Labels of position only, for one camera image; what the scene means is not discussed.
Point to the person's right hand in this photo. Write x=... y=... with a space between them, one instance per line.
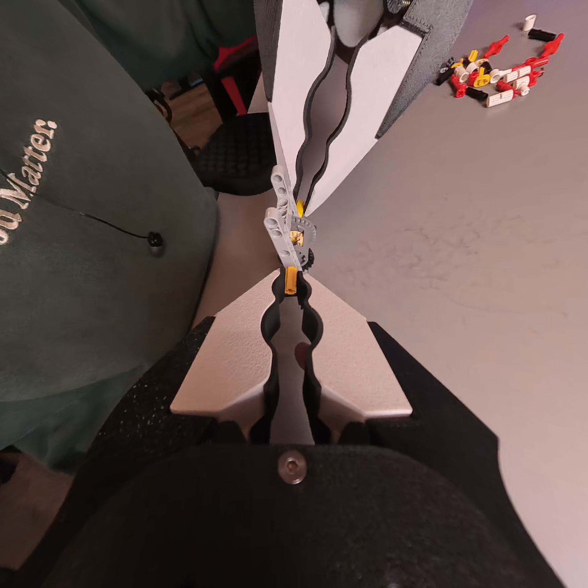
x=302 y=356

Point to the person's left forearm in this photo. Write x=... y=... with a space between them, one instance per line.
x=160 y=36

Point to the red black chair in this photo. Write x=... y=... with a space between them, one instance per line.
x=234 y=59

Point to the pile of red white pieces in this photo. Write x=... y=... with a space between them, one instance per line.
x=500 y=78

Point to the yellow lego connector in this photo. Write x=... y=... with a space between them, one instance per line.
x=290 y=281
x=300 y=208

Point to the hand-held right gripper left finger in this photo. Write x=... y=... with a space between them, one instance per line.
x=220 y=367

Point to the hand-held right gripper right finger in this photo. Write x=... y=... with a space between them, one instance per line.
x=363 y=367

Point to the grey lego frame assembly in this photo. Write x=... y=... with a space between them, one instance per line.
x=281 y=229

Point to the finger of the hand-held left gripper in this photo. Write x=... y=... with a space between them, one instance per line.
x=298 y=55
x=372 y=92

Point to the person's green sweatshirt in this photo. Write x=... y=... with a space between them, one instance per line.
x=92 y=275

